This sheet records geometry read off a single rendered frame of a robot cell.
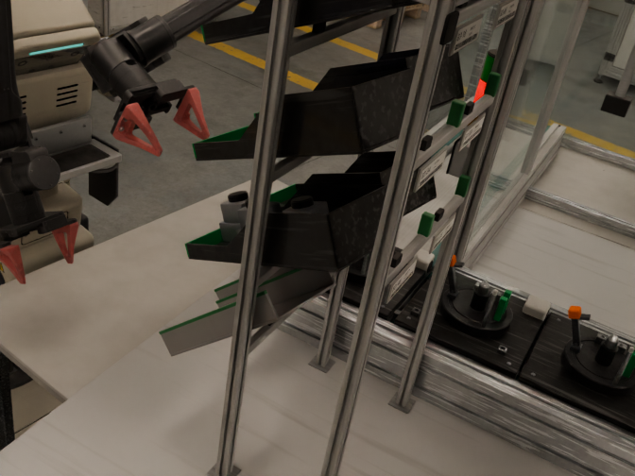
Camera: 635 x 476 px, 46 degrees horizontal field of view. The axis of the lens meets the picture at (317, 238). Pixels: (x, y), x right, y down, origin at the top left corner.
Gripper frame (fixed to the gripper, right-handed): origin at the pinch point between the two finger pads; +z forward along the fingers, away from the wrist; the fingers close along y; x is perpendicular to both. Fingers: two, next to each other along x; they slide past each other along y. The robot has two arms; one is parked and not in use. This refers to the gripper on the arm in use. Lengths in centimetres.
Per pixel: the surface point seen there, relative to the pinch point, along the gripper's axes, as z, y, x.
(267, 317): 29.6, -8.0, 1.2
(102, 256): -13, 14, 56
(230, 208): 12.9, -0.7, 0.6
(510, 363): 58, 37, 10
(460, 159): 23, 56, 0
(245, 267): 23.8, -10.9, -5.0
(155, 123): -145, 200, 209
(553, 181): 34, 144, 32
